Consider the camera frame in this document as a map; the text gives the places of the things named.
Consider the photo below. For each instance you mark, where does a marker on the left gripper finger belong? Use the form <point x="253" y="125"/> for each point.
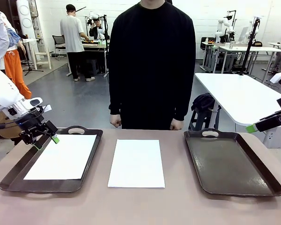
<point x="29" y="140"/>
<point x="53" y="131"/>

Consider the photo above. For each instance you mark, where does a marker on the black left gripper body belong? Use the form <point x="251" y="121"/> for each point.
<point x="32" y="124"/>

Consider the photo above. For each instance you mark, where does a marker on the white A4 paper sheet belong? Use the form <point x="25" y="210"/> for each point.
<point x="61" y="157"/>

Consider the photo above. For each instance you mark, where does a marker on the white A4 paper stack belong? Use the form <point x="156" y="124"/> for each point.
<point x="136" y="164"/>

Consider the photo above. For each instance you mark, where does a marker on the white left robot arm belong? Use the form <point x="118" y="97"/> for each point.
<point x="2" y="91"/>

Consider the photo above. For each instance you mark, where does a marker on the small white robot arm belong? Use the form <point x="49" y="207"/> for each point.
<point x="93" y="16"/>
<point x="221" y="25"/>

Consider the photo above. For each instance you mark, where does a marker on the person's right forearm black sleeve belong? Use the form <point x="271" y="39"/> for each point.
<point x="116" y="98"/>

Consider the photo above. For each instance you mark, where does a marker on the person's left forearm black sleeve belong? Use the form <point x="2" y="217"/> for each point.
<point x="186" y="100"/>

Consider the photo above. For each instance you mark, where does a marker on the person's right hand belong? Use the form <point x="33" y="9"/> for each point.
<point x="116" y="120"/>

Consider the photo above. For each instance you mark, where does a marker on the person's left hand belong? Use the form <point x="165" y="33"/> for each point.
<point x="176" y="124"/>

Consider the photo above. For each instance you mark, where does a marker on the white rectangular table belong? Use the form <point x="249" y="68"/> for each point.
<point x="236" y="98"/>

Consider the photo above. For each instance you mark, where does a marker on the brown plastic serving tray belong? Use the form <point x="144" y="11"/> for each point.
<point x="14" y="180"/>
<point x="229" y="164"/>

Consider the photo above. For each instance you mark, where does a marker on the person in orange trousers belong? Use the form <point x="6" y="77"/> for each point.
<point x="14" y="68"/>

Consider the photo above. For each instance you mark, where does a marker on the long white desk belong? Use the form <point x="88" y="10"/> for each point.
<point x="248" y="48"/>

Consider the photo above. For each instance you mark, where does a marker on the white wooden stool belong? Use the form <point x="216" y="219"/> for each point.
<point x="45" y="56"/>

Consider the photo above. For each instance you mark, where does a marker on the white patterned cup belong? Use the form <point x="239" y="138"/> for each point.
<point x="232" y="45"/>

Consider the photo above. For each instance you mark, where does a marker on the black mesh office chair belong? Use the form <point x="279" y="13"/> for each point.
<point x="59" y="41"/>

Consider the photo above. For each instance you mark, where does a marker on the white-legged wooden-top desk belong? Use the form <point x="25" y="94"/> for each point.
<point x="93" y="45"/>

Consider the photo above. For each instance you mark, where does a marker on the man in white t-shirt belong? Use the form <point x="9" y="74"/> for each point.
<point x="71" y="35"/>

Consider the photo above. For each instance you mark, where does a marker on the black padded office chair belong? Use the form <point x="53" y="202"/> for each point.
<point x="204" y="42"/>

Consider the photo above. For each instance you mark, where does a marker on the white standing air conditioner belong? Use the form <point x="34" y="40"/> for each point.
<point x="25" y="23"/>

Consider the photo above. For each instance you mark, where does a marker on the seated person with glasses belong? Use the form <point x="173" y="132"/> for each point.
<point x="97" y="30"/>

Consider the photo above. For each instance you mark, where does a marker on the person's torso in black sweater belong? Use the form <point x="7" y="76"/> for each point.
<point x="152" y="70"/>

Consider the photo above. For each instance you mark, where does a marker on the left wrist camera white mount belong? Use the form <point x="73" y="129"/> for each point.
<point x="47" y="108"/>

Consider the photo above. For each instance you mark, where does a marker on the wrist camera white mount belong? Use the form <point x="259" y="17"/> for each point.
<point x="277" y="77"/>
<point x="47" y="108"/>

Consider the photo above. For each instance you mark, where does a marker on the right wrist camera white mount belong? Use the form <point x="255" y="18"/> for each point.
<point x="277" y="77"/>

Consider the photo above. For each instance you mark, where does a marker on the black camera stand pole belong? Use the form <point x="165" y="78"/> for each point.
<point x="249" y="49"/>

